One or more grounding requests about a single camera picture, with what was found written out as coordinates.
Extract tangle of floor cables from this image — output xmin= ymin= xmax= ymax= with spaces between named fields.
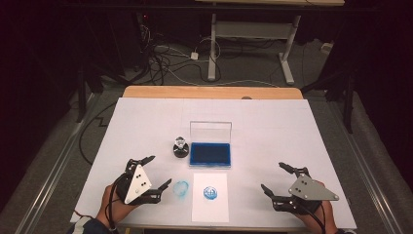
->
xmin=139 ymin=23 xmax=225 ymax=86

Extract wooden table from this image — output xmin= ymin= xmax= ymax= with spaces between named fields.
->
xmin=121 ymin=85 xmax=305 ymax=100

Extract black floor cable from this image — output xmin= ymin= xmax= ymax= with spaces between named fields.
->
xmin=78 ymin=101 xmax=118 ymax=165

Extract large white table cover sheet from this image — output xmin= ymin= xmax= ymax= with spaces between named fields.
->
xmin=69 ymin=97 xmax=357 ymax=230

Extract right hand-held gripper black cable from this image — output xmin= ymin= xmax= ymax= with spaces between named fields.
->
xmin=303 ymin=206 xmax=327 ymax=234

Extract black stand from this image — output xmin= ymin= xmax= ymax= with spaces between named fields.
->
xmin=76 ymin=64 xmax=105 ymax=124
xmin=300 ymin=69 xmax=357 ymax=135

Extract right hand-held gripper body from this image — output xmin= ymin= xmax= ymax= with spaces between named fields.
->
xmin=271 ymin=173 xmax=341 ymax=216

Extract small white box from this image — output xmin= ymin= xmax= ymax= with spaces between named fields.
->
xmin=320 ymin=42 xmax=335 ymax=55

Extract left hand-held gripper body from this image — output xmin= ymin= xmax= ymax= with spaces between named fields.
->
xmin=115 ymin=158 xmax=164 ymax=206

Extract white desk frame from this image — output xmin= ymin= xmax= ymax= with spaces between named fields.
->
xmin=194 ymin=0 xmax=346 ymax=86

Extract long white floor cable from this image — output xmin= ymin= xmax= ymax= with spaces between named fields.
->
xmin=169 ymin=67 xmax=281 ymax=89

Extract person's left hand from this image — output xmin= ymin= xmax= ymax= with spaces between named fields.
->
xmin=95 ymin=184 xmax=139 ymax=228

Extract metal floor rail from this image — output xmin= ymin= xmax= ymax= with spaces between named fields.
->
xmin=325 ymin=100 xmax=403 ymax=234
xmin=14 ymin=94 xmax=100 ymax=234

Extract round stamp with clear handle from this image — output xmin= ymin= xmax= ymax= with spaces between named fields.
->
xmin=172 ymin=136 xmax=190 ymax=154

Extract person's right hand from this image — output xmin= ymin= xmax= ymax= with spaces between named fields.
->
xmin=296 ymin=200 xmax=339 ymax=234

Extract small white paper sheet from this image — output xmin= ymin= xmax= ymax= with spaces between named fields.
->
xmin=191 ymin=173 xmax=230 ymax=224

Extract blue ink pad clear lid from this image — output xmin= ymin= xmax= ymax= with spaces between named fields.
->
xmin=188 ymin=120 xmax=233 ymax=170

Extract black round stamp cap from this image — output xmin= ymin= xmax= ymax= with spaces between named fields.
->
xmin=172 ymin=148 xmax=190 ymax=159

